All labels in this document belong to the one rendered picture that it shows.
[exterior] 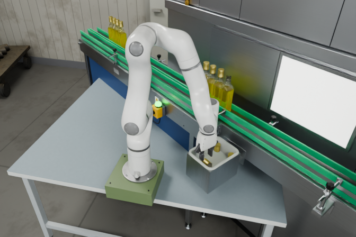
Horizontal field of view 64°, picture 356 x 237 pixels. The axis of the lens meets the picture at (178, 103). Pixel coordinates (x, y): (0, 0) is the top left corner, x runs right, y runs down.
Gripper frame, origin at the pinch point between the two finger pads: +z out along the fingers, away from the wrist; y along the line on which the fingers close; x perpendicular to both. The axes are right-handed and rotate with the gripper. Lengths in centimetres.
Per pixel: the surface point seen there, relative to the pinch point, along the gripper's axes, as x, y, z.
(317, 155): 38, -33, -11
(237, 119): -2.8, -22.9, -11.4
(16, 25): -423, 32, 30
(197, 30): -59, -38, -42
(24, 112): -265, 64, 96
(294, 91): 15, -41, -31
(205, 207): 10.0, 6.3, 26.0
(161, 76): -69, -16, -12
